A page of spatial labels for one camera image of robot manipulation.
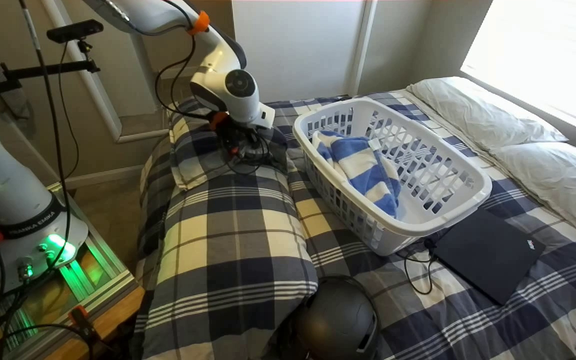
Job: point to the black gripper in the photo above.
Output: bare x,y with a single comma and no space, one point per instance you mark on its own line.
242,144

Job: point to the plaid pillow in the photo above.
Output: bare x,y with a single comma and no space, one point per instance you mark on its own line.
229,267
196,152

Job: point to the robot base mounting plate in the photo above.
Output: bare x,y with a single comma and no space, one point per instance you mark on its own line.
78,310

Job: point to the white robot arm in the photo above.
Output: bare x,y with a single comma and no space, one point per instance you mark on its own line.
36,231

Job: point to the white plastic laundry basket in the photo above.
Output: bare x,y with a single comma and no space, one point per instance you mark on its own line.
438,184

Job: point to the white pillow far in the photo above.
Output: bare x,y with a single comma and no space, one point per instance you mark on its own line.
482,116

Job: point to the white pillow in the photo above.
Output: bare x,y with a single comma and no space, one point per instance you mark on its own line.
546,170
482,116

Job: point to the white pillow near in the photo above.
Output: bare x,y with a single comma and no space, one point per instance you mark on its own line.
546,170

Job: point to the blue white striped towel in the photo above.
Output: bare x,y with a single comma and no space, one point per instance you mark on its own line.
357,163

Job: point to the black round helmet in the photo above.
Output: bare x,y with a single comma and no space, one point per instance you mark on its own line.
339,323

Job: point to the black laptop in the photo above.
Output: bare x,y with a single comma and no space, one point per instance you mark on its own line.
491,254

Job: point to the plaid bed cover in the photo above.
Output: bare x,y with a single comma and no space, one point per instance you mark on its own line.
449,323

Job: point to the black camera on stand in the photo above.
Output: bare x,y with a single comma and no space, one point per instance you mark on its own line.
62,34

